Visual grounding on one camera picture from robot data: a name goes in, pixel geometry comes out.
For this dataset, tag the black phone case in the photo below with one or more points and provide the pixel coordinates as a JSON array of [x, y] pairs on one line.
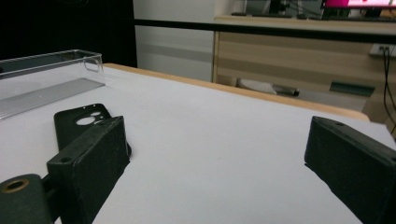
[[70, 132]]

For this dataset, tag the monitor with pink screen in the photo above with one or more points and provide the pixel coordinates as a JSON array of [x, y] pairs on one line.
[[358, 3]]

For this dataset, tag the light wooden desk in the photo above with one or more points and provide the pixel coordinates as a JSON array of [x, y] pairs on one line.
[[280, 59]]

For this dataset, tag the white and black floor object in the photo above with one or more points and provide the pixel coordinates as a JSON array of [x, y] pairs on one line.
[[258, 86]]

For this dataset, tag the black metal rail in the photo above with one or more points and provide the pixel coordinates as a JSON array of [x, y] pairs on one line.
[[280, 31]]

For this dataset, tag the black keyboard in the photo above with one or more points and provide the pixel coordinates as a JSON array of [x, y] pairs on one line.
[[261, 15]]

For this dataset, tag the clear plastic box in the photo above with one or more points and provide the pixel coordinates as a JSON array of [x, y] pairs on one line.
[[46, 93]]

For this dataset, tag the dark green flat object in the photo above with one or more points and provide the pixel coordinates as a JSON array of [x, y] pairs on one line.
[[351, 88]]

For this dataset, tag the black curtain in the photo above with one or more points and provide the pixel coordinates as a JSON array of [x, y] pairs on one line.
[[62, 28]]

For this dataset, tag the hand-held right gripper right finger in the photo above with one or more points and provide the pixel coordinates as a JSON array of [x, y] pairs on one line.
[[358, 161]]

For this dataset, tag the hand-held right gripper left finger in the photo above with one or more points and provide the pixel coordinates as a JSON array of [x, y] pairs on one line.
[[90, 161]]

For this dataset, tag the white power strip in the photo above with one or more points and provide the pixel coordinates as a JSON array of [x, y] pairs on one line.
[[378, 49]]

